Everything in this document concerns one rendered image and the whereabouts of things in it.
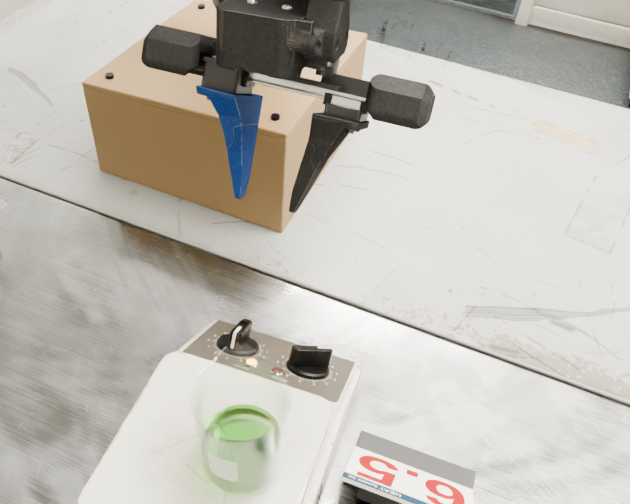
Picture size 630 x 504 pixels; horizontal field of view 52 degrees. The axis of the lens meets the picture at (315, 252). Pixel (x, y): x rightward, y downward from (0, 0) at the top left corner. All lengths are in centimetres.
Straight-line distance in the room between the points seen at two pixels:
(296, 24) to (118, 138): 37
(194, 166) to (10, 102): 30
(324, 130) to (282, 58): 7
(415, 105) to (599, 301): 34
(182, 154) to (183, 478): 35
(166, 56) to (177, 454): 24
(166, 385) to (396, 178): 40
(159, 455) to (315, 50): 25
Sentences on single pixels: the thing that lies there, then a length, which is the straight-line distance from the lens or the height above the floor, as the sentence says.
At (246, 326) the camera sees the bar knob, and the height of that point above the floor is 96.
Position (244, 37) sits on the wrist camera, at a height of 119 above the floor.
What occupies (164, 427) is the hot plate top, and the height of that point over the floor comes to 99.
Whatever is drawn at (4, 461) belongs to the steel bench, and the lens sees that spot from 54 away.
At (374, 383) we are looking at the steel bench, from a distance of 55.
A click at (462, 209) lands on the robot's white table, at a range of 71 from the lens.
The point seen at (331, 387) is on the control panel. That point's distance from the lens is 47.
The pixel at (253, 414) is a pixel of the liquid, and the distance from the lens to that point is 40.
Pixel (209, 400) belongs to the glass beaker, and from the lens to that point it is 38.
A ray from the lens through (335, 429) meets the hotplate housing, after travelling 45.
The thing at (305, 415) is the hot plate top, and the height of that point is 99.
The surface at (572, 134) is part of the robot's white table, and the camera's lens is 88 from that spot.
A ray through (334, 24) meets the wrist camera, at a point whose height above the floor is 120.
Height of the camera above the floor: 135
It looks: 45 degrees down
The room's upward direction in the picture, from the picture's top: 6 degrees clockwise
